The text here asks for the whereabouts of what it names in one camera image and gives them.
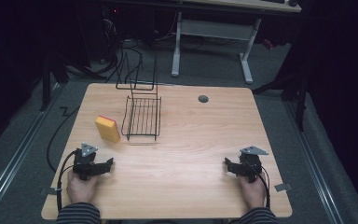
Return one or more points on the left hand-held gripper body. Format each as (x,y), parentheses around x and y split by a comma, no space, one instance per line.
(85,163)

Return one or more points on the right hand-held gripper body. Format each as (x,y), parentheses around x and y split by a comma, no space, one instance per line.
(251,163)

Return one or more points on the person's left hand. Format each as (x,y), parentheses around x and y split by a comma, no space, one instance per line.
(81,189)

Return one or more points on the person's right hand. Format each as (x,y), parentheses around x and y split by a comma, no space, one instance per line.
(254,194)

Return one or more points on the yellow sponge with red side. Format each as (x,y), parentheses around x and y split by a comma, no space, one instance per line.
(108,129)

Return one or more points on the grey tape piece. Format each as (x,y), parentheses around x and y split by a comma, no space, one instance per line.
(282,187)
(48,191)

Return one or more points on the grey table grommet hole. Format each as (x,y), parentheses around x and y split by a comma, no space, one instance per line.
(203,99)

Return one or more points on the black metal stand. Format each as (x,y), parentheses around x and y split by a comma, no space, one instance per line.
(56,71)
(292,84)

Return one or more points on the small red object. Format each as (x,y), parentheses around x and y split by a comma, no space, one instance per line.
(268,44)

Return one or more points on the white-legged desk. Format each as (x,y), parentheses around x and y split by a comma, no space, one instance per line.
(217,29)

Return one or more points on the black computer mouse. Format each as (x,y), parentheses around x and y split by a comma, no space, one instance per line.
(292,3)

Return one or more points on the metal floor rail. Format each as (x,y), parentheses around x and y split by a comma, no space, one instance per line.
(313,161)
(15,161)

